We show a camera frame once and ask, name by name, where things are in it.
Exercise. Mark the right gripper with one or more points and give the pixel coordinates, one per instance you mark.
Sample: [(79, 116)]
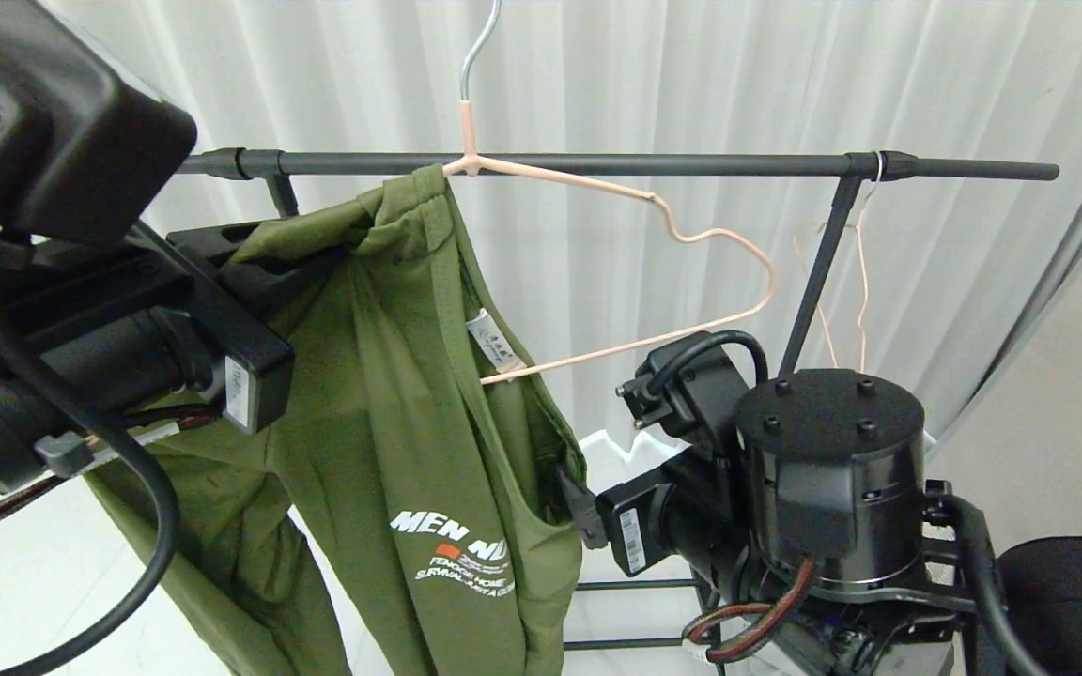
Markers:
[(682, 516)]

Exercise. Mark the white curtain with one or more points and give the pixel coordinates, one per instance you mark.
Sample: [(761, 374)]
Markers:
[(597, 75)]

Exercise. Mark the pink clothes hanger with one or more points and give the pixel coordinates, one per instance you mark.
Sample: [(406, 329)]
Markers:
[(469, 131), (863, 282)]

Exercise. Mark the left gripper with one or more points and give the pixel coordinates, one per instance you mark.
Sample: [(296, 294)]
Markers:
[(128, 366)]

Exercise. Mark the black clothes rack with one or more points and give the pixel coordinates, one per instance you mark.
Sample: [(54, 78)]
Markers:
[(597, 164)]

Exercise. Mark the green printed shirt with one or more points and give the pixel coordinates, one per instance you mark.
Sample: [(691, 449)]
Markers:
[(391, 422)]

